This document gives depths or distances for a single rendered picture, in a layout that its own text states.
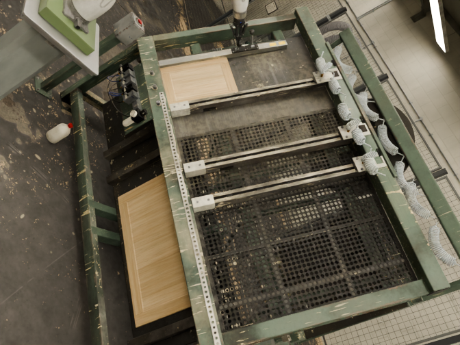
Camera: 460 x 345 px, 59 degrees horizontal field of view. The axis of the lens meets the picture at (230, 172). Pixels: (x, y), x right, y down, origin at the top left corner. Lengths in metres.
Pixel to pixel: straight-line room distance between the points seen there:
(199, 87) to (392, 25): 7.04
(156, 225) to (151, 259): 0.22
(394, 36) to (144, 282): 7.67
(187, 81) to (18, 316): 1.75
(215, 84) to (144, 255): 1.25
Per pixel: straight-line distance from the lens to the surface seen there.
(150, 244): 2.71
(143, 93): 2.86
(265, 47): 3.13
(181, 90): 2.88
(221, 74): 2.96
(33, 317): 2.54
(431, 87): 8.31
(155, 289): 2.64
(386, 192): 2.53
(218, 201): 2.34
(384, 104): 3.33
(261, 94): 2.79
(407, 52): 8.93
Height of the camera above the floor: 1.90
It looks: 18 degrees down
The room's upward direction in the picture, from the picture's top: 64 degrees clockwise
